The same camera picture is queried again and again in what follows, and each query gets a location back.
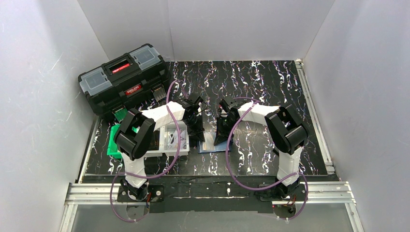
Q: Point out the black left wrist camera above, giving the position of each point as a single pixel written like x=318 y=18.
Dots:
x=191 y=104

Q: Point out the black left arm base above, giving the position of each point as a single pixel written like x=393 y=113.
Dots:
x=129 y=194

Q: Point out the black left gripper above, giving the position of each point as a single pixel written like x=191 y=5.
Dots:
x=196 y=128

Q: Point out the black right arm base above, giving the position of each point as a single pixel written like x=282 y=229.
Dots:
x=288 y=194

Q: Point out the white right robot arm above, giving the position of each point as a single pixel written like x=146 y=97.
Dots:
x=287 y=130

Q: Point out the white divided plastic tray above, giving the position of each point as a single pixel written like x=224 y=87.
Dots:
x=165 y=141

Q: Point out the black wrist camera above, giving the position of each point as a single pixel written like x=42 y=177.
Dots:
x=230 y=105
x=191 y=104

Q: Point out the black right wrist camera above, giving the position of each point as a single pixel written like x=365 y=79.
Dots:
x=230 y=105

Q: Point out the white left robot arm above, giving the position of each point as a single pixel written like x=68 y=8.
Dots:
x=136 y=131

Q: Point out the blue leather card holder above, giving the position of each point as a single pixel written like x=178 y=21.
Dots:
x=208 y=145

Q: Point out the green plastic bin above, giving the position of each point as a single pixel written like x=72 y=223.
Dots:
x=112 y=149

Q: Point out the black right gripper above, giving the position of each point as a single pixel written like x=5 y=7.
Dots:
x=223 y=127

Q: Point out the black grey toolbox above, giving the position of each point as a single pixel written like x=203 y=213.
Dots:
x=126 y=81

